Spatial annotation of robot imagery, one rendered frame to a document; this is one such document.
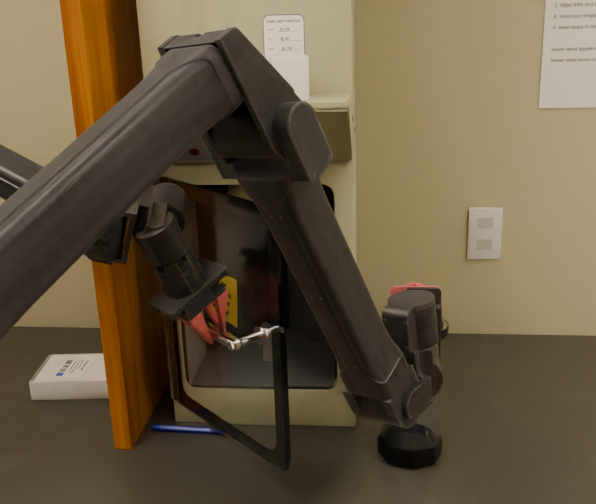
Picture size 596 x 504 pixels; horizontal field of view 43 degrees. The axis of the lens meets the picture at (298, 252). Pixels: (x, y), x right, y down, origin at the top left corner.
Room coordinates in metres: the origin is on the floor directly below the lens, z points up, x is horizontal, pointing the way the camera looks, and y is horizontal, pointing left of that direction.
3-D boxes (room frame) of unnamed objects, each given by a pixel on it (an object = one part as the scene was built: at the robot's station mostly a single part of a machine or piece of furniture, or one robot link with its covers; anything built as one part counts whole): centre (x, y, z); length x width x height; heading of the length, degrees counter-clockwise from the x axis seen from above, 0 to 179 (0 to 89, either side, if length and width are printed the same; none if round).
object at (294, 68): (1.10, 0.00, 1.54); 0.05 x 0.05 x 0.06; 7
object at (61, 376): (1.34, 0.43, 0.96); 0.16 x 0.12 x 0.04; 89
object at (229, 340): (0.98, 0.10, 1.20); 0.10 x 0.05 x 0.03; 40
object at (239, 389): (1.06, 0.12, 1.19); 0.30 x 0.01 x 0.40; 40
